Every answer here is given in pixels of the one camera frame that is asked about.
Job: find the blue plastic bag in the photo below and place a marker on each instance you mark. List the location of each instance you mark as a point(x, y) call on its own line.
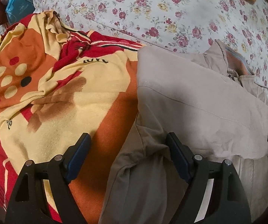
point(18, 9)

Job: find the orange red yellow blanket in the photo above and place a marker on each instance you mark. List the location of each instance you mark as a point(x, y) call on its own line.
point(57, 83)

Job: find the beige jacket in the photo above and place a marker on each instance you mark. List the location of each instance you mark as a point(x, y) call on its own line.
point(216, 112)

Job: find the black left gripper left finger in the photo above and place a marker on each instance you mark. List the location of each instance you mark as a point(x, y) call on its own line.
point(28, 201)

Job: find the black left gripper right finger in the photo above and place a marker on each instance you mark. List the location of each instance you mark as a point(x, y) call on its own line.
point(227, 203)

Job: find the floral white quilt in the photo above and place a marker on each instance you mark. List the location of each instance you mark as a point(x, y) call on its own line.
point(182, 26)

